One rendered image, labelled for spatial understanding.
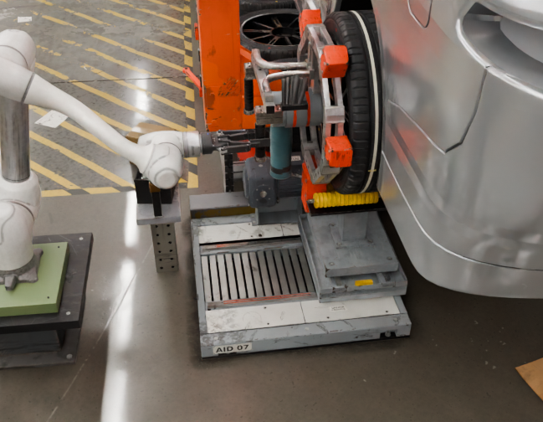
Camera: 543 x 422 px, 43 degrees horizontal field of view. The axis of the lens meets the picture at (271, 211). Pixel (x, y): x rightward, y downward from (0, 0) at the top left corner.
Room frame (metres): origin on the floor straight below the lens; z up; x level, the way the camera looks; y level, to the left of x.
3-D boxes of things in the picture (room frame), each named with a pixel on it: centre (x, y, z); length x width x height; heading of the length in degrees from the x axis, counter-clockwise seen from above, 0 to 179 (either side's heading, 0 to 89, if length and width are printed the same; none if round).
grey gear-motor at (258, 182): (2.55, -0.09, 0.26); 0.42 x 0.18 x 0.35; 98
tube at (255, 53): (2.33, -0.03, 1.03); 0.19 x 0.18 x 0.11; 98
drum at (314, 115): (2.24, -0.10, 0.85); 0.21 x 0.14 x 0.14; 98
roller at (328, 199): (2.14, -0.29, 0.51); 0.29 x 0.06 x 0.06; 98
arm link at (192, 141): (2.01, 0.27, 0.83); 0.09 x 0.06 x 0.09; 8
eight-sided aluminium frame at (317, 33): (2.25, -0.17, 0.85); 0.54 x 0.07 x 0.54; 8
